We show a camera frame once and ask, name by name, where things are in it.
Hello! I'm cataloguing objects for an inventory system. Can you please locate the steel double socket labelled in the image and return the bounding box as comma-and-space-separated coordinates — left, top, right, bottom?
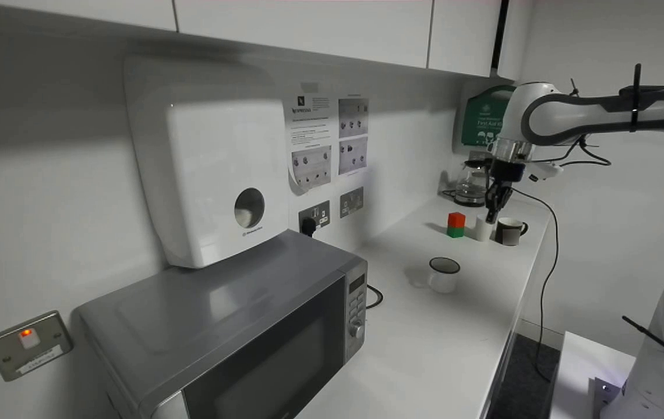
338, 184, 368, 221

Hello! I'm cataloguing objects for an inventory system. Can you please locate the glass kettle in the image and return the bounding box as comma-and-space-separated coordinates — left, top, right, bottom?
436, 153, 496, 210

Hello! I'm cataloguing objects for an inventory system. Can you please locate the small white mug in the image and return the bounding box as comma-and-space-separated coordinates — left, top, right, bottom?
469, 215, 496, 243

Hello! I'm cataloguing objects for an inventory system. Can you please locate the silver microwave oven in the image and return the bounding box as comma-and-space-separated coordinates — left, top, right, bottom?
71, 227, 370, 419

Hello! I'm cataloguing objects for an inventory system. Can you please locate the steel double socket with plug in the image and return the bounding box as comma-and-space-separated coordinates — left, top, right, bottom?
296, 198, 332, 240

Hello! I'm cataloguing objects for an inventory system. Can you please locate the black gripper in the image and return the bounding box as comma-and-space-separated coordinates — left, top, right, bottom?
485, 157, 528, 226

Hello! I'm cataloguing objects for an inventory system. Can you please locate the white mug dark inside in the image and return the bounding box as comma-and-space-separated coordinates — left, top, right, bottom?
423, 253, 464, 295

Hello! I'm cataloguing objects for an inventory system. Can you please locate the black plug with cable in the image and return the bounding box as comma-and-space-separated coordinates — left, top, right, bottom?
298, 213, 386, 311

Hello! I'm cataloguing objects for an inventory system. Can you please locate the red cube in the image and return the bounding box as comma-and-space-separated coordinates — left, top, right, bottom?
445, 210, 471, 233

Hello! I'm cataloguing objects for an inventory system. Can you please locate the mug with dark print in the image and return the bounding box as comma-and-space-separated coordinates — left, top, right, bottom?
494, 215, 531, 248

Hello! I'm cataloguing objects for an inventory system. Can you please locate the white robot base table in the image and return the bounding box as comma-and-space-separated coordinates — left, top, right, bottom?
550, 331, 639, 419

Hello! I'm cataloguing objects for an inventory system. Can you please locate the steel fused switch plate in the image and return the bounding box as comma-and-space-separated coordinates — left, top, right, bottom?
0, 309, 77, 384

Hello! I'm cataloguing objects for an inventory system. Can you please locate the white wall cabinet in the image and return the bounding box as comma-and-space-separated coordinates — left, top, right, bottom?
0, 0, 505, 80

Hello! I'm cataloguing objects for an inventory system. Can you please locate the wall power outlet panel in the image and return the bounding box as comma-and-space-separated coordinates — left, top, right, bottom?
279, 91, 373, 198

